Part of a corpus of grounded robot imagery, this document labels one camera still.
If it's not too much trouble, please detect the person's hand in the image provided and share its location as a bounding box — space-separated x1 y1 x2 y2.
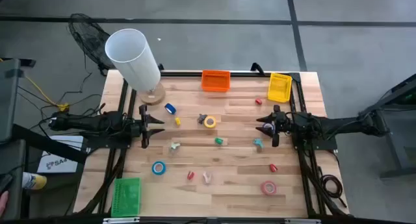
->
0 190 9 218

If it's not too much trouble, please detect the large black clamp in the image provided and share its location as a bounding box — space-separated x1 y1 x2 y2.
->
250 62 266 76

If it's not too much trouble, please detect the orange plastic basket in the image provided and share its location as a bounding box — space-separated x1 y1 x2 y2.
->
200 69 231 93

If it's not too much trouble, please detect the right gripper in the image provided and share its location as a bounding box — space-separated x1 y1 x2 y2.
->
255 104 293 147

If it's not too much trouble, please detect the black diagonal beam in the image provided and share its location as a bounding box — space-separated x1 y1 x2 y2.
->
12 123 88 165

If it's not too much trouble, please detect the yellow plastic basket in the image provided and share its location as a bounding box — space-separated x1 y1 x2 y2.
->
266 72 293 103

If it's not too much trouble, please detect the black floor fan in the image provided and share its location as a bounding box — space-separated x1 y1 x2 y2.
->
67 12 113 76

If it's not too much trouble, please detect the grey equipment case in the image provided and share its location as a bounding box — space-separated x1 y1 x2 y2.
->
0 57 22 143

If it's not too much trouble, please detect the white printed sign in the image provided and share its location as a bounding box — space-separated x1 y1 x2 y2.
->
36 135 85 174

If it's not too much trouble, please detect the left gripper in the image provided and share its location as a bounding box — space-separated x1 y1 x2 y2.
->
130 104 166 149

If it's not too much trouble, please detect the silver metal bracket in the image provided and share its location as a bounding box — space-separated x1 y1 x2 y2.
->
284 218 322 224
103 217 140 224

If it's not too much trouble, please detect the white lamp with wooden base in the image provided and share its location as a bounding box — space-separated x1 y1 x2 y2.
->
104 28 166 106

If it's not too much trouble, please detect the pink tape roll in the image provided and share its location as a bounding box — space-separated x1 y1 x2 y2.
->
260 180 278 196

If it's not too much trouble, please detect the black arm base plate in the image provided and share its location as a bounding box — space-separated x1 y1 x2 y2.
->
83 134 133 150
291 125 339 151

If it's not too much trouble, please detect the dark metal stand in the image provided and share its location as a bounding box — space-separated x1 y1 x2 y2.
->
357 73 416 179

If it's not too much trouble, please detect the light blue tape roll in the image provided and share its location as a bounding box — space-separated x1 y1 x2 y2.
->
151 160 167 176

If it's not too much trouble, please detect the coiled black cable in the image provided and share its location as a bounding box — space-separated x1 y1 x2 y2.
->
320 173 348 208

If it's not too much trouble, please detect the black cable bundle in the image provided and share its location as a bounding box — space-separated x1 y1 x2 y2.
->
298 149 345 217
77 149 126 215

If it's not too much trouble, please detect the yellow cable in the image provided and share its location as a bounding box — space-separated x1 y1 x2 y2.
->
0 57 71 112

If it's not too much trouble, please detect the yellow and white bottle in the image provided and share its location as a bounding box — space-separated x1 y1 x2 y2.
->
21 171 48 191

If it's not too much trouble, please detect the yellow tape roll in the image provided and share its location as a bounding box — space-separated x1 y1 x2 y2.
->
203 115 217 129

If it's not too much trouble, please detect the green plastic basket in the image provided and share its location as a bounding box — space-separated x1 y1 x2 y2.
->
110 177 142 218

